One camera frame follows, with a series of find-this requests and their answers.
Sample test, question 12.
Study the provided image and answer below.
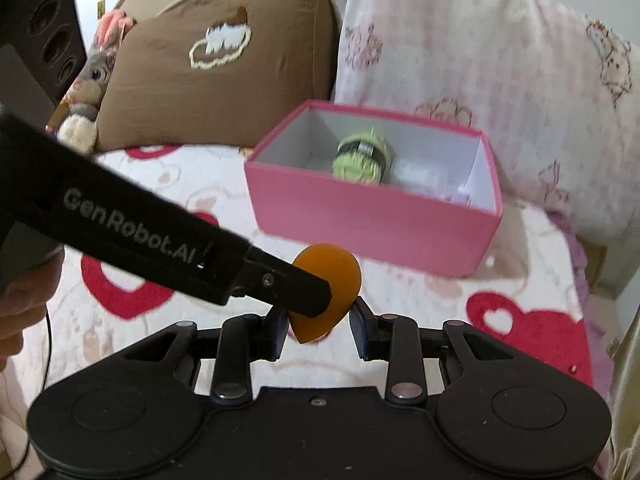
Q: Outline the orange makeup sponge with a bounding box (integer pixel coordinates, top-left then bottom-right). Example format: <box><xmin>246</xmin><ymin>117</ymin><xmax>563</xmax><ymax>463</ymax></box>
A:
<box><xmin>290</xmin><ymin>242</ymin><xmax>362</xmax><ymax>345</ymax></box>

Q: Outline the pink cardboard box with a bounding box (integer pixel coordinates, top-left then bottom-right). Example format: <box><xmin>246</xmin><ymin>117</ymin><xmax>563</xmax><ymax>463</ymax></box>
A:
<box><xmin>245</xmin><ymin>101</ymin><xmax>503</xmax><ymax>278</ymax></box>

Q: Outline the green yarn ball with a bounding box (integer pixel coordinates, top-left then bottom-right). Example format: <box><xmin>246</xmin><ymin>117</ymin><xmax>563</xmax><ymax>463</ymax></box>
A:
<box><xmin>332</xmin><ymin>128</ymin><xmax>394</xmax><ymax>185</ymax></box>

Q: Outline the clear plastic floss box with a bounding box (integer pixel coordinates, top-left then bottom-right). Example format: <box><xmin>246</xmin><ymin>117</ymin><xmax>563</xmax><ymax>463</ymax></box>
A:
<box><xmin>392</xmin><ymin>159</ymin><xmax>465</xmax><ymax>202</ymax></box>

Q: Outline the person's left hand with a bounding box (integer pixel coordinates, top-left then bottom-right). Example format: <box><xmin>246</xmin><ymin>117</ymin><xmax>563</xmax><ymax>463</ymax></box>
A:
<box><xmin>0</xmin><ymin>249</ymin><xmax>65</xmax><ymax>370</ymax></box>

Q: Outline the grey bunny plush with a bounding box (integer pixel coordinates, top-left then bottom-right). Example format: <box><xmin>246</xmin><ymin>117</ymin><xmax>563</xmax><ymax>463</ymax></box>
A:
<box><xmin>47</xmin><ymin>9</ymin><xmax>134</xmax><ymax>155</ymax></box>

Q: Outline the brown cloud pillow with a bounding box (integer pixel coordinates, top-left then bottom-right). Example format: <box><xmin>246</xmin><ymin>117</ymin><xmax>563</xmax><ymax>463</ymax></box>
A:
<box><xmin>96</xmin><ymin>0</ymin><xmax>337</xmax><ymax>152</ymax></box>

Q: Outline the pink white floral pillow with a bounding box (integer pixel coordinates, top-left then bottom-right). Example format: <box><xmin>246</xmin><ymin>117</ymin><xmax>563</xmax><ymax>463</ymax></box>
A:
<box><xmin>333</xmin><ymin>0</ymin><xmax>639</xmax><ymax>245</ymax></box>

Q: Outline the black cable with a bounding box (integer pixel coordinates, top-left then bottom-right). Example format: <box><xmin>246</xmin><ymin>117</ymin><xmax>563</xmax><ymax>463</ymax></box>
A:
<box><xmin>8</xmin><ymin>306</ymin><xmax>54</xmax><ymax>476</ymax></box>

